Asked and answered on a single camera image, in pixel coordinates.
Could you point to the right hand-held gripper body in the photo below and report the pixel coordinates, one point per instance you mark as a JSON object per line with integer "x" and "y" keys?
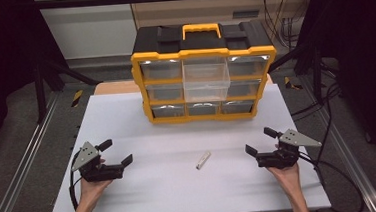
{"x": 281, "y": 158}

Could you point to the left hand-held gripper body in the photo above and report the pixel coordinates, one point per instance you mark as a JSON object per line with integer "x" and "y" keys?
{"x": 95, "y": 171}

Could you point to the person's left hand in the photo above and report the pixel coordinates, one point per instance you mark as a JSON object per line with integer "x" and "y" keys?
{"x": 91, "y": 190}

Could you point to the person's right hand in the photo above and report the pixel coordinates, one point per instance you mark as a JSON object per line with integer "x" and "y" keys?
{"x": 289, "y": 177}

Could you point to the small white cylindrical piece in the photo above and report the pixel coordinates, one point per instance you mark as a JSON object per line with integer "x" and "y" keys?
{"x": 203, "y": 160}

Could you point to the yellow black striped floor tape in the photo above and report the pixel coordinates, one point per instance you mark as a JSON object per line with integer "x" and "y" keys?
{"x": 77, "y": 98}
{"x": 291, "y": 83}

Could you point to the wooden table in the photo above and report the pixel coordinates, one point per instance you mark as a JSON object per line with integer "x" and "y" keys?
{"x": 114, "y": 88}

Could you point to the black metal stand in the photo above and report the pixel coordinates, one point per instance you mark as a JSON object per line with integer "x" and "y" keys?
{"x": 40, "y": 93}
{"x": 316, "y": 73}

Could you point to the clear plastic organizer drawer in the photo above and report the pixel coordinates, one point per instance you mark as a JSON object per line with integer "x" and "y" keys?
{"x": 206, "y": 81}

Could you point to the set of small clear drawers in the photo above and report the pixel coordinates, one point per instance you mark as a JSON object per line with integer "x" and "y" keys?
{"x": 161, "y": 70}

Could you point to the yellow black storage organizer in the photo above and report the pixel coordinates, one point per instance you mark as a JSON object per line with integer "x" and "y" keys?
{"x": 201, "y": 40}

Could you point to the aluminium floor rail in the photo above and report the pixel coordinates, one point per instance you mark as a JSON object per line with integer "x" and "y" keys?
{"x": 25, "y": 164}
{"x": 351, "y": 161}

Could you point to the dark wall plate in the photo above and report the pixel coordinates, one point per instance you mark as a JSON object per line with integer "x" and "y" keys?
{"x": 245, "y": 14}

